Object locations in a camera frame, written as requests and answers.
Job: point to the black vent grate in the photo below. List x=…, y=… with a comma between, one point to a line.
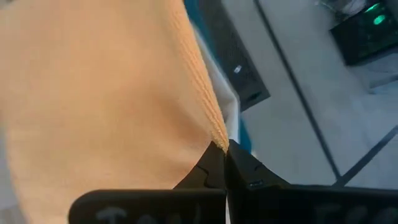
x=236, y=46

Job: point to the black floor tape strip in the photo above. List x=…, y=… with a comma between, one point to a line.
x=367, y=155
x=298, y=93

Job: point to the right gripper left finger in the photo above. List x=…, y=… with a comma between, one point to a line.
x=186, y=205

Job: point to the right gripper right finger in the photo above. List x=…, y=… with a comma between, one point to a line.
x=280, y=205

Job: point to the orange microfiber towel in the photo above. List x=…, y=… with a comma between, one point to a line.
x=93, y=93

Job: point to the black device with green lights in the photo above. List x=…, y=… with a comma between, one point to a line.
x=363, y=40

